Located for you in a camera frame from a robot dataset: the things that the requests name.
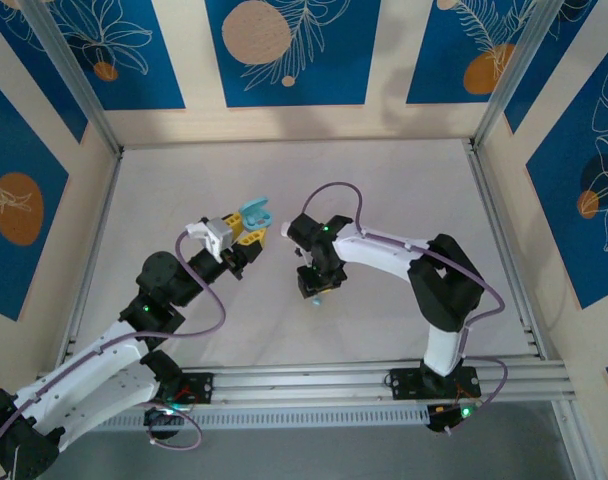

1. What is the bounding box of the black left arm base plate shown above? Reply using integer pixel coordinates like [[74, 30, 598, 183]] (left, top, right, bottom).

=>
[[161, 370, 216, 407]]

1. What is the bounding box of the black controller box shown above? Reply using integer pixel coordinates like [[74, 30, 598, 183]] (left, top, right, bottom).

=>
[[142, 403, 188, 442], [425, 399, 481, 437]]

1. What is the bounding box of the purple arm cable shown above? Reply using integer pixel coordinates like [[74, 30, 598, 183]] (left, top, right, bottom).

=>
[[302, 182, 509, 434], [0, 232, 228, 469]]

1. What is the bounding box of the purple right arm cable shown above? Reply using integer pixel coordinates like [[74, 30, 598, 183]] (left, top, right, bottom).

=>
[[302, 182, 509, 434]]

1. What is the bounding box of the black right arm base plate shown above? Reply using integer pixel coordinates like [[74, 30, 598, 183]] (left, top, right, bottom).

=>
[[383, 366, 484, 402]]

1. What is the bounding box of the aluminium frame post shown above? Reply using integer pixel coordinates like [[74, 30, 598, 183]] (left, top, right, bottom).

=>
[[467, 0, 570, 151], [21, 0, 125, 157]]

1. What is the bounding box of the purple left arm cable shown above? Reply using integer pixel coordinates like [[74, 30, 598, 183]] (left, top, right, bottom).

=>
[[0, 232, 228, 469]]

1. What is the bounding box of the grey slotted cable duct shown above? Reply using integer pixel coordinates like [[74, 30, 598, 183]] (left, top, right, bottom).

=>
[[66, 403, 433, 432]]

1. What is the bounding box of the aluminium side rail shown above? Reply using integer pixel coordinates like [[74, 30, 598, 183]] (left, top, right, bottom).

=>
[[464, 139, 585, 480], [33, 149, 125, 381]]

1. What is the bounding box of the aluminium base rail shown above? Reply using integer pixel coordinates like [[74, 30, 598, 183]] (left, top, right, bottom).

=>
[[181, 355, 570, 404]]

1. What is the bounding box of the blue earbud charging case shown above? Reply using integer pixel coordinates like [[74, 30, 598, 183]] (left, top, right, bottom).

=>
[[237, 197, 276, 232]]

